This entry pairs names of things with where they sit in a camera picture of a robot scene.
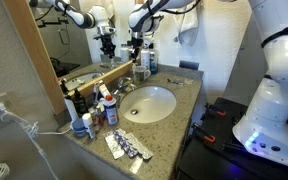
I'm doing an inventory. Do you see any white spray can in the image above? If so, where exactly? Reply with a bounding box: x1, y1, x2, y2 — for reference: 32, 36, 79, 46
141, 47, 150, 69

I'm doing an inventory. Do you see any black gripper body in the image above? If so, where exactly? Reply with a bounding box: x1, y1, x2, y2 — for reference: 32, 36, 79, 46
131, 32, 143, 49

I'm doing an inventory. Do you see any wood framed mirror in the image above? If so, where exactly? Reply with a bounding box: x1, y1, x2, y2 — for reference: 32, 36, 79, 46
3, 0, 142, 116

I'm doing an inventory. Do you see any blue mouthwash bottle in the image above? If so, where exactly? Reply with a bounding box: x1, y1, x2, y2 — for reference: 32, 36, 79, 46
149, 43, 158, 74

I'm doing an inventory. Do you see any black shaving razor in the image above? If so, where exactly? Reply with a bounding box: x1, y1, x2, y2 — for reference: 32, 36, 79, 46
167, 78, 184, 85

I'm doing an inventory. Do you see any black clamp orange tip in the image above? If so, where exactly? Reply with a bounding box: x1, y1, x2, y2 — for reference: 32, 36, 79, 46
201, 103, 226, 121

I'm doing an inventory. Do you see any clear soap pump bottle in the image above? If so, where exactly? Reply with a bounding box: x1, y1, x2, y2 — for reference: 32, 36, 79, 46
132, 63, 139, 86

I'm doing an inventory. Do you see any black wall outlet plate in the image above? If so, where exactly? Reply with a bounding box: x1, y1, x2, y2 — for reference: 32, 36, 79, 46
179, 60, 199, 70

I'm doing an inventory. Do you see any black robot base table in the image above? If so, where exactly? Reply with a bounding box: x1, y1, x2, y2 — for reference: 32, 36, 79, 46
176, 98, 288, 180

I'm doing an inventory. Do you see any white electric toothbrush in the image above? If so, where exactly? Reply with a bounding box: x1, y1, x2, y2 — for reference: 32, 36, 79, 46
60, 78, 80, 122

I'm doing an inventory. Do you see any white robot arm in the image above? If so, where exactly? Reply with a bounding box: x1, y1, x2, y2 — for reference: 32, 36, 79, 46
232, 0, 288, 166

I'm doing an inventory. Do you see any silver pill blister pack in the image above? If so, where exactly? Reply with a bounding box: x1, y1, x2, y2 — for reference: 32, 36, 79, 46
104, 131, 125, 159

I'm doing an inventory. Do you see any white hanging towel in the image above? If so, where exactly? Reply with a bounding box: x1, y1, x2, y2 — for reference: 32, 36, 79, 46
174, 0, 200, 46

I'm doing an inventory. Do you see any chrome sink faucet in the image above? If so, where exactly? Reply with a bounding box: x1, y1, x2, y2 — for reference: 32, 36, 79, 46
113, 77, 137, 95

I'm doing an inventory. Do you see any white power cable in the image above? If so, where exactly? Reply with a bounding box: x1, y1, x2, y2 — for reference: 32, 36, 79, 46
0, 103, 75, 180

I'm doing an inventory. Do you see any purple pill blister pack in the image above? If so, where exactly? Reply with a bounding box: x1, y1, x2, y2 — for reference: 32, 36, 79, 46
113, 130, 138, 158

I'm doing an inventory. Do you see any orange cap shaving cream can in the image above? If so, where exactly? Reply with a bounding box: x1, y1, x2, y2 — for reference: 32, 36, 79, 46
104, 95, 118, 125

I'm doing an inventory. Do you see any white toothpaste tube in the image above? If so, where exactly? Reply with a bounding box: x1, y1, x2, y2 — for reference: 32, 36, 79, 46
93, 80, 110, 100

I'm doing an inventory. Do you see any dark glass dropper bottle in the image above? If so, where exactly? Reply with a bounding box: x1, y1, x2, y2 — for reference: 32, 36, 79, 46
73, 89, 88, 114

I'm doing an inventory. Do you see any small foil blister strip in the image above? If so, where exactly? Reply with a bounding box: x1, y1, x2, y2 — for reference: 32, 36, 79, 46
130, 157, 143, 174

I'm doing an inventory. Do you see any white oval sink basin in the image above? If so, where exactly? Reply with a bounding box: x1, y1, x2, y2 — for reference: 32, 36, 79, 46
119, 86, 177, 123

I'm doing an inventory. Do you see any blue round jar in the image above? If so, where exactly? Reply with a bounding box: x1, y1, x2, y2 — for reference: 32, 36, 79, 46
71, 119, 86, 137

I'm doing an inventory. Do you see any clear plastic mouth guard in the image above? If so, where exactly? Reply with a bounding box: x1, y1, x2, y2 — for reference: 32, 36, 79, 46
184, 78, 193, 85

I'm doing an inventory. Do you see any long silver blister pack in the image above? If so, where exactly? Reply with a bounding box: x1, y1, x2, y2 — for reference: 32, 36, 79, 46
125, 133, 153, 160

